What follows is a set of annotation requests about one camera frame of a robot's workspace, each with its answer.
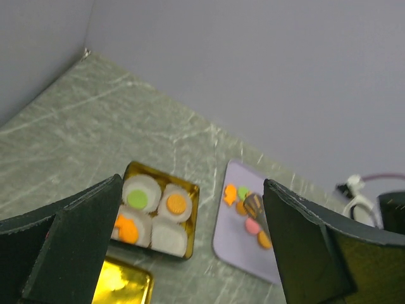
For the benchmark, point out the lilac plastic tray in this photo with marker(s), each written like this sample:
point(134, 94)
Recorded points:
point(231, 242)

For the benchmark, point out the orange fish cookie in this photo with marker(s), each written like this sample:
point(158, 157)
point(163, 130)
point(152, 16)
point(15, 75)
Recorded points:
point(126, 229)

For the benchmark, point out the orange swirl cookie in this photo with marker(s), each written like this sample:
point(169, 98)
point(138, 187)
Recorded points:
point(240, 209)

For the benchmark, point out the white paper cup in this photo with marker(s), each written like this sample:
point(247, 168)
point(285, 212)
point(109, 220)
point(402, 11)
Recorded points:
point(148, 185)
point(142, 221)
point(168, 237)
point(162, 209)

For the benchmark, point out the orange round cookie front right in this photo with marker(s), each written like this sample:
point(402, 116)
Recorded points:
point(264, 241)

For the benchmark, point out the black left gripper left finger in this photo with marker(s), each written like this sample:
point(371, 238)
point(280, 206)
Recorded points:
point(54, 254)

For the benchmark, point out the white paper cup front right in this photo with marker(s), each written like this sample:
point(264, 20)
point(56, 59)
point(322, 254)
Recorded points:
point(168, 237)

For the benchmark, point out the white paper cup front left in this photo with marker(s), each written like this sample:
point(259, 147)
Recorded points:
point(142, 221)

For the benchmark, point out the green round cookie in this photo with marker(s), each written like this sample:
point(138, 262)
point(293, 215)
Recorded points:
point(137, 199)
point(242, 192)

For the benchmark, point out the orange dotted round cookie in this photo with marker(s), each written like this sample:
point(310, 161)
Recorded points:
point(176, 204)

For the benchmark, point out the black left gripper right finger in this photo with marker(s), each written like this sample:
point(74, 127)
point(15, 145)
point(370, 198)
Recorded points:
point(325, 257)

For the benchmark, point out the metal tongs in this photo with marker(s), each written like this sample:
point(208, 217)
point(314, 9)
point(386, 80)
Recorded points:
point(254, 206)

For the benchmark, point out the gold cookie tin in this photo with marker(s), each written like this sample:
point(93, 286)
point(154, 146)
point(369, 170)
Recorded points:
point(163, 179)

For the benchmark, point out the white paper cup back left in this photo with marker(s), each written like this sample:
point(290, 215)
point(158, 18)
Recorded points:
point(148, 185)

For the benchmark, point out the white paper cup back right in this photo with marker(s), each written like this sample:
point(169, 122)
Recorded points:
point(162, 209)

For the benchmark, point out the pink round cookie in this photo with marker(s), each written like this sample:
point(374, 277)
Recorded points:
point(252, 227)

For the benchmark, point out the gold tin lid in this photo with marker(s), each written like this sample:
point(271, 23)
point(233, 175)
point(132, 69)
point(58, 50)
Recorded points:
point(122, 283)

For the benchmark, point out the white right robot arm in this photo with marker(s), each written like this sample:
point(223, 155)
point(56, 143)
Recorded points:
point(358, 207)

